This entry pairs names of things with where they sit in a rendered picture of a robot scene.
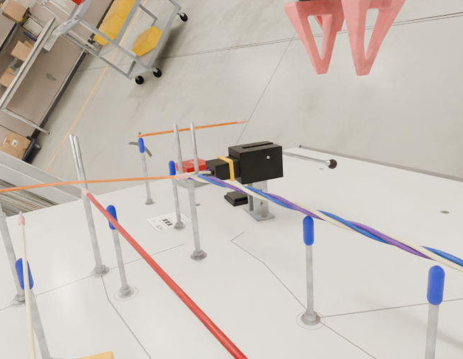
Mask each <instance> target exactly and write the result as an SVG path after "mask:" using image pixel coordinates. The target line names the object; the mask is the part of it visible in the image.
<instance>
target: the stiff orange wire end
mask: <svg viewBox="0 0 463 359"><path fill-rule="evenodd" d="M249 121H250V120H238V121H234V122H229V123H219V124H213V125H203V126H198V127H194V129H195V130H197V129H202V128H212V127H218V126H223V125H233V124H242V123H245V122H249ZM187 130H190V128H182V129H178V132H182V131H187ZM171 132H174V130H167V131H161V132H151V133H145V134H141V135H139V134H138V135H136V136H137V137H145V136H151V135H161V134H166V133H171Z"/></svg>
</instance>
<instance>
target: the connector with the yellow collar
mask: <svg viewBox="0 0 463 359"><path fill-rule="evenodd" d="M226 158H228V159H230V160H233V167H234V178H237V177H240V171H239V160H238V159H237V158H235V157H233V156H227V157H226ZM205 163H206V170H207V169H210V170H209V171H210V172H211V174H208V175H207V176H210V177H216V178H219V179H221V180H230V179H231V178H230V170H229V163H228V162H226V161H224V160H221V159H219V158H217V159H213V160H207V161H205Z"/></svg>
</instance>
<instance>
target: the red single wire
mask: <svg viewBox="0 0 463 359"><path fill-rule="evenodd" d="M81 189H82V190H83V191H82V193H83V194H84V195H85V196H86V197H87V198H89V200H90V201H91V202H92V203H93V204H94V205H95V206H96V207H97V208H98V210H99V211H100V212H101V213H102V214H103V215H104V216H105V217H106V219H107V220H108V221H109V222H110V223H111V224H112V225H113V226H114V227H115V228H116V229H117V230H118V231H119V232H120V233H121V235H122V236H123V237H124V238H125V239H126V240H127V241H128V243H129V244H130V245H131V246H132V247H133V248H134V249H135V250H136V252H137V253H138V254H139V255H141V257H142V258H143V259H144V260H145V261H146V262H147V263H148V264H149V265H150V266H151V268H152V269H153V270H154V271H155V272H156V273H157V274H158V275H159V277H160V278H161V279H162V280H163V281H164V282H165V283H166V284H167V285H168V286H169V287H170V288H171V289H172V290H173V291H174V293H175V294H176V295H177V296H178V297H179V298H180V299H181V301H182V302H183V303H184V304H185V305H186V306H187V307H188V308H189V310H190V311H191V312H193V314H194V315H195V316H196V317H197V318H198V319H199V320H200V321H201V322H202V323H203V324H204V326H205V327H206V328H207V329H208V330H209V331H210V332H211V334H212V335H213V336H214V337H215V338H216V339H217V340H218V341H219V342H220V343H221V344H222V345H223V346H224V347H225V348H226V350H227V351H228V352H229V353H230V354H231V355H232V356H233V357H234V359H248V358H247V357H246V356H245V354H243V353H242V352H241V351H240V350H239V349H238V348H237V346H236V345H235V344H234V343H233V342H232V341H231V340H230V339H229V338H228V337H227V336H226V335H225V334H224V333H223V332H222V331H221V330H220V328H219V327H218V326H217V325H216V324H215V323H214V322H213V321H212V320H211V319H210V318H209V317H208V316H207V315H206V314H205V313H204V311H203V310H202V309H201V308H200V307H199V306H198V305H197V304H196V303H195V302H194V301H193V300H192V299H191V298H190V297H189V296H188V295H187V294H186V293H185V292H184V291H183V290H182V289H181V288H180V287H179V286H178V285H177V284H176V283H175V282H174V281H173V280H172V278H171V277H170V276H169V275H168V274H167V273H166V272H165V271H164V270H163V269H162V268H161V267H160V266H159V265H158V264H157V263H156V261H155V260H154V259H153V258H152V257H151V256H150V255H149V254H148V253H147V252H146V251H145V250H144V249H143V248H142V247H141V246H140V245H139V244H138V243H137V242H136V241H135V240H134V239H133V238H132V237H131V236H130V235H129V234H128V233H127V232H126V231H125V230H124V228H123V227H122V226H121V225H120V224H119V223H118V222H117V221H116V220H115V219H114V218H113V217H112V216H111V215H110V214H109V213H108V211H107V210H106V209H105V208H104V207H103V206H102V205H101V204H100V203H99V202H98V201H97V200H96V199H95V198H94V197H93V196H92V194H91V193H90V192H89V191H88V190H87V189H84V188H83V187H81Z"/></svg>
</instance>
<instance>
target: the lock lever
mask: <svg viewBox="0 0 463 359"><path fill-rule="evenodd" d="M282 153H283V155H286V156H289V157H295V158H298V159H302V160H308V161H312V162H317V163H321V164H325V165H326V166H327V167H328V166H329V165H330V164H331V163H330V161H329V160H326V161H325V160H319V159H316V158H312V157H307V156H303V155H297V154H294V153H291V152H286V151H283V150H282Z"/></svg>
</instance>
